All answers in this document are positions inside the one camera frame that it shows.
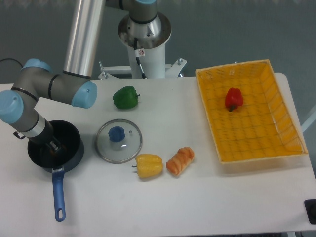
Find green bell pepper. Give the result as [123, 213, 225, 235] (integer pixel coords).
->
[113, 86, 140, 110]

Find red bell pepper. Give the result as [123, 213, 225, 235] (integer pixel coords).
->
[225, 87, 243, 112]

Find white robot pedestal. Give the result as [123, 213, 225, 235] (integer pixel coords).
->
[99, 12, 187, 80]

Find orange bread roll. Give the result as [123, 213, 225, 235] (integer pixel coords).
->
[165, 147, 195, 176]

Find brown egg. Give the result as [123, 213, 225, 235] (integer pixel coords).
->
[50, 145, 67, 156]

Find yellow plastic basket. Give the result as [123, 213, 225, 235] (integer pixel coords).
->
[196, 60, 308, 164]

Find yellow bell pepper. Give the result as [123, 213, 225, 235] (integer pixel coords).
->
[133, 154, 163, 179]

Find black device at table edge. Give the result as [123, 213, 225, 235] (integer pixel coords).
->
[304, 199, 316, 225]

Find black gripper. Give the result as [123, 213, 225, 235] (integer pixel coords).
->
[13, 122, 62, 151]

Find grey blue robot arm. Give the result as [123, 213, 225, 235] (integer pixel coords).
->
[0, 0, 158, 152]

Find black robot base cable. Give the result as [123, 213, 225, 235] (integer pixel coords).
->
[134, 37, 148, 79]

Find black cable on floor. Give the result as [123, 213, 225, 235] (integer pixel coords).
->
[0, 58, 24, 67]

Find dark pot blue handle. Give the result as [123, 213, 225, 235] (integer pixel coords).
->
[27, 120, 84, 222]

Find glass lid blue knob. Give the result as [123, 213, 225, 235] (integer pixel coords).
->
[95, 119, 143, 164]

